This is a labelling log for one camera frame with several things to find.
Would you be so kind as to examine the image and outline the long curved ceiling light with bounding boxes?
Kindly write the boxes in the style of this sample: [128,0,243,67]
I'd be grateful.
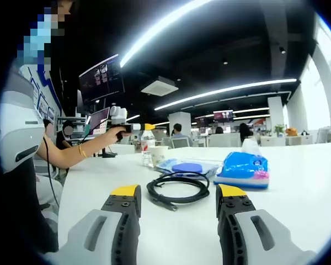
[153,78,298,112]
[119,0,211,68]

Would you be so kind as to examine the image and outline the hanging display screen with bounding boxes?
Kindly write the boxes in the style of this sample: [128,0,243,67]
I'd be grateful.
[212,109,234,123]

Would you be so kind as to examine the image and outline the blue packet tabletop item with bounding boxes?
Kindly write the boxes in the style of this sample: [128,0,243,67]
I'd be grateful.
[155,157,223,181]

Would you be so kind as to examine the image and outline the clear water bottle tabletop item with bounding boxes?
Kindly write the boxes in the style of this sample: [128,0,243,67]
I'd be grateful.
[141,129,156,168]

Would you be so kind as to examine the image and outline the black cable tabletop item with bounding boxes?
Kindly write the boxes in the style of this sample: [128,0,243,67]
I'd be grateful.
[146,171,211,213]

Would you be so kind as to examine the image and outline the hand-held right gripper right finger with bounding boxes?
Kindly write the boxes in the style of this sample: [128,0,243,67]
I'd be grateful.
[215,183,318,265]

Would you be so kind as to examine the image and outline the large dark monitor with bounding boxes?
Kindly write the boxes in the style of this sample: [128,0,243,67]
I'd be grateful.
[78,53,126,105]

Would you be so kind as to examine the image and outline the white worn chest device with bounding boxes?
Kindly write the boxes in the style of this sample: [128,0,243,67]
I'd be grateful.
[0,68,47,175]

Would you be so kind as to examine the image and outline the white paper cup tabletop item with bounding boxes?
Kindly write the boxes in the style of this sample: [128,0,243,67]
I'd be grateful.
[149,145,169,167]

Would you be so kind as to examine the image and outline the white mesh office chair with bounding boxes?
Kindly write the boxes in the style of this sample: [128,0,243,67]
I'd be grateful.
[170,136,191,149]

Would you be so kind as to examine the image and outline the person's light trousers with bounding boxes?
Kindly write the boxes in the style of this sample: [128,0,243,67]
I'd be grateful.
[34,174,65,225]

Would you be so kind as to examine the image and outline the pink lit laptop screen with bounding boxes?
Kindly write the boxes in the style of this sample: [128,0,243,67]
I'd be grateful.
[86,107,111,136]

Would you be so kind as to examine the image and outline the ceiling air conditioner unit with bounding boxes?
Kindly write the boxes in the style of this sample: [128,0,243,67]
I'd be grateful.
[140,75,179,98]

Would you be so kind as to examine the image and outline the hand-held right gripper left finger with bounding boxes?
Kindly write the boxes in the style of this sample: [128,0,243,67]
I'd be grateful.
[48,184,142,265]

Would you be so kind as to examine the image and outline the white table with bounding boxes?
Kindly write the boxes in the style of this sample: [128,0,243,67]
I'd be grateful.
[57,142,331,265]

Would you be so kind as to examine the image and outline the blue tissue pack tabletop item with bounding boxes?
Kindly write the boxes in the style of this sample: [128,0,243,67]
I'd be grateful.
[213,137,270,190]

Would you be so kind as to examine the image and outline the person's left hand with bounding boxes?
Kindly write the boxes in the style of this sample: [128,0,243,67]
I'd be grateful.
[105,127,133,144]

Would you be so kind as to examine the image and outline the person's black top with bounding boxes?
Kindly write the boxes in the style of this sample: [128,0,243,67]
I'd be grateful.
[0,156,59,255]

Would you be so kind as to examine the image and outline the thin black device cable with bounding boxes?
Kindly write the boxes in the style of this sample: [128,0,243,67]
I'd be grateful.
[42,136,61,208]

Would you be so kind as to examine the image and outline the blue and white wall poster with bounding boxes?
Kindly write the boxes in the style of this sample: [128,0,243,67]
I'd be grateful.
[26,65,63,123]

